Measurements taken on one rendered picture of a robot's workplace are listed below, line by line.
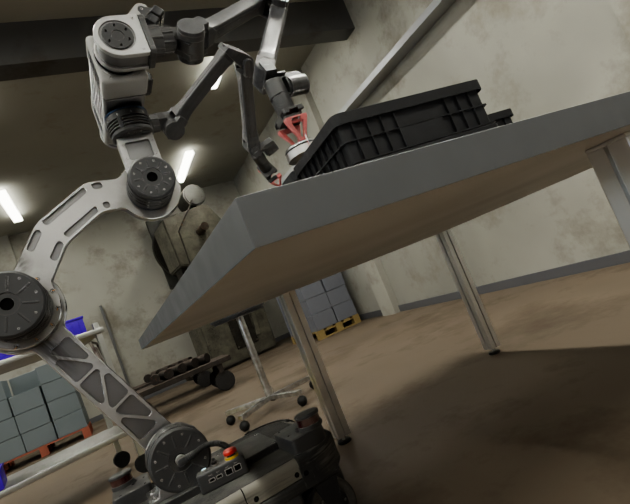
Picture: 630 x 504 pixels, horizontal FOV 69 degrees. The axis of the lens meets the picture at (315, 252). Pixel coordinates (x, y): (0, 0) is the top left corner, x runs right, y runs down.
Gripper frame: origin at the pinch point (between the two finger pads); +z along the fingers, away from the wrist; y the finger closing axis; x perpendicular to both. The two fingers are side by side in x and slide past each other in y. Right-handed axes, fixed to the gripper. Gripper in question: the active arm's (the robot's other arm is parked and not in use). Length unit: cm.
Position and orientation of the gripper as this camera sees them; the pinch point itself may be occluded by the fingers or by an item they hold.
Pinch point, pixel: (301, 143)
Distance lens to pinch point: 133.1
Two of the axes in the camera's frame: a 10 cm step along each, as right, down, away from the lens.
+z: 4.2, 9.1, -0.7
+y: -3.0, 2.1, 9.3
